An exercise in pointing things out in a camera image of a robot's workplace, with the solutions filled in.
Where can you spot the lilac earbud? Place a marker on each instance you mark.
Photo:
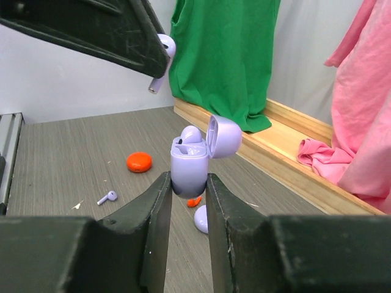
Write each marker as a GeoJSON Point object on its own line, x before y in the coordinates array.
{"type": "Point", "coordinates": [110, 196]}
{"type": "Point", "coordinates": [159, 69]}
{"type": "Point", "coordinates": [190, 135]}

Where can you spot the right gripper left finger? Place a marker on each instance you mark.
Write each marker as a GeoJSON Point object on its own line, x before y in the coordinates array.
{"type": "Point", "coordinates": [125, 251]}

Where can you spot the lilac earbud on table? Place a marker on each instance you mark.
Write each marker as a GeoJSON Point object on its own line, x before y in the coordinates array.
{"type": "Point", "coordinates": [110, 196]}

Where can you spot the orange earbud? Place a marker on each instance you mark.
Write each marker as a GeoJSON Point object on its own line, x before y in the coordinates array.
{"type": "Point", "coordinates": [191, 203]}

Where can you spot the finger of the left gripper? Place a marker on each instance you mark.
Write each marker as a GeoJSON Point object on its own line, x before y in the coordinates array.
{"type": "Point", "coordinates": [119, 31]}

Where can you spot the lilac round charging case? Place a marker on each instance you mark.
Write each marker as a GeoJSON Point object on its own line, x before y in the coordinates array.
{"type": "Point", "coordinates": [200, 219]}

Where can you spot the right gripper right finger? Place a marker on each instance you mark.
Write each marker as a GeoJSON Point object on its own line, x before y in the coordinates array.
{"type": "Point", "coordinates": [251, 252]}

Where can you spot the wooden clothes rack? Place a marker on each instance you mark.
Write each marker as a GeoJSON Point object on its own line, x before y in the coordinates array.
{"type": "Point", "coordinates": [275, 150]}

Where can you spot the pink t-shirt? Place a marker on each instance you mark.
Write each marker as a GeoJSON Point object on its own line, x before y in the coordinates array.
{"type": "Point", "coordinates": [358, 158]}

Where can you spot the aluminium corner post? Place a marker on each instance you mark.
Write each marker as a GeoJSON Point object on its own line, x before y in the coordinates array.
{"type": "Point", "coordinates": [10, 133]}

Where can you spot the orange round charging case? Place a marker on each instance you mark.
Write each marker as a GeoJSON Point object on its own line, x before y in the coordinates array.
{"type": "Point", "coordinates": [139, 162]}

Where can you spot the lilac earbud charging case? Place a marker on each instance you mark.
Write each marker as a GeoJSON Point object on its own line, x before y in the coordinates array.
{"type": "Point", "coordinates": [189, 163]}

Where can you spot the green tank top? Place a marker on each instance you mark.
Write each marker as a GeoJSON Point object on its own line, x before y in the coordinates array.
{"type": "Point", "coordinates": [223, 61]}

